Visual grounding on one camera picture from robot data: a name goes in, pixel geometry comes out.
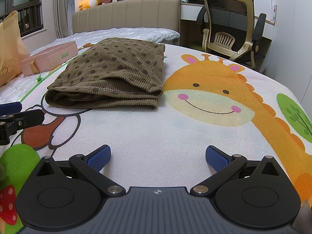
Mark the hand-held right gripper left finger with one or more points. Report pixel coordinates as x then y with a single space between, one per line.
98 156

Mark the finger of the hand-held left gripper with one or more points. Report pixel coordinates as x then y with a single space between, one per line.
11 107
29 118

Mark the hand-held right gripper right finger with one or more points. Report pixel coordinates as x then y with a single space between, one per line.
215 158

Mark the cartoon animal printed blanket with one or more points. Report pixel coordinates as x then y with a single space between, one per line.
170 131

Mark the beige tote bag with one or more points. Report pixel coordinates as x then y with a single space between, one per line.
9 53

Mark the pink gift box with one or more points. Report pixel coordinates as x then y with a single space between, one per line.
48 58

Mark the dark framed window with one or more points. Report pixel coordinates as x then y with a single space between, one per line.
24 2

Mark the pale curtain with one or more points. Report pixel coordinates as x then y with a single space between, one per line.
63 7

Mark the yellow duck plush toy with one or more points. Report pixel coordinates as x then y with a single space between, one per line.
89 0

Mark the beige mesh office chair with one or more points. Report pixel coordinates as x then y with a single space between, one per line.
229 17

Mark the beige padded headboard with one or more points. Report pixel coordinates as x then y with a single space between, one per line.
126 12

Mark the white cabinet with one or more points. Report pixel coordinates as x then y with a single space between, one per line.
264 2

